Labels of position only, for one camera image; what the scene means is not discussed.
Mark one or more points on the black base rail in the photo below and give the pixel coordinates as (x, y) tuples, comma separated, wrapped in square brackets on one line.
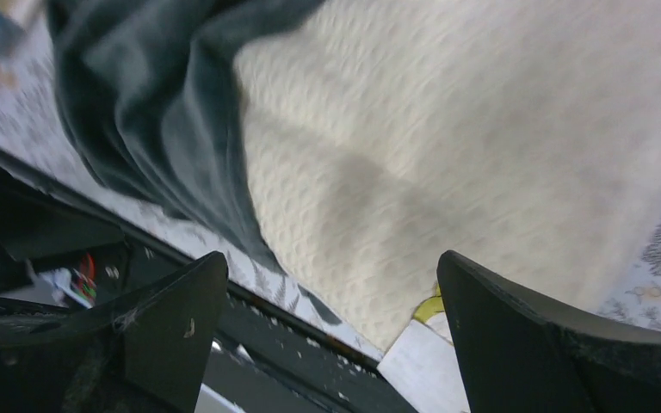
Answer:
[(267, 361)]

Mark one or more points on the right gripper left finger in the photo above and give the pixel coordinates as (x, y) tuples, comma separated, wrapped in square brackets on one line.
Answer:
[(145, 351)]

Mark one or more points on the floral table cloth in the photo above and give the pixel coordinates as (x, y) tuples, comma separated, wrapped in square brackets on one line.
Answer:
[(30, 131)]

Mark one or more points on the zebra and grey pillowcase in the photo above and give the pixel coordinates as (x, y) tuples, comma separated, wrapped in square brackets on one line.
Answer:
[(146, 95)]

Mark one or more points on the cream pillow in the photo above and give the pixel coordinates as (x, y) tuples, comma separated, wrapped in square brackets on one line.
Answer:
[(522, 135)]

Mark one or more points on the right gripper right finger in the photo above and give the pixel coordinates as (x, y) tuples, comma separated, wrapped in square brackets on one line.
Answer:
[(521, 351)]

